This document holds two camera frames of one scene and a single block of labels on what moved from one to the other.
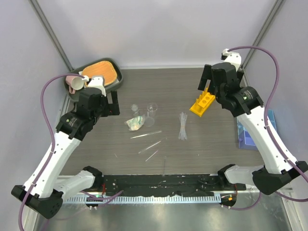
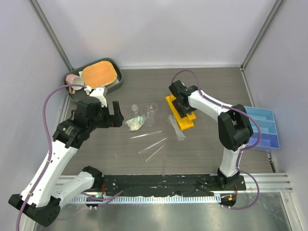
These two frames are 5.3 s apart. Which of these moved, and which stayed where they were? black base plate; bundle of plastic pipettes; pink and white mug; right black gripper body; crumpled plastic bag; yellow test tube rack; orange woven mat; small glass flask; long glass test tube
Moved: bundle of plastic pipettes; yellow test tube rack; right black gripper body
Stayed: orange woven mat; black base plate; small glass flask; pink and white mug; long glass test tube; crumpled plastic bag
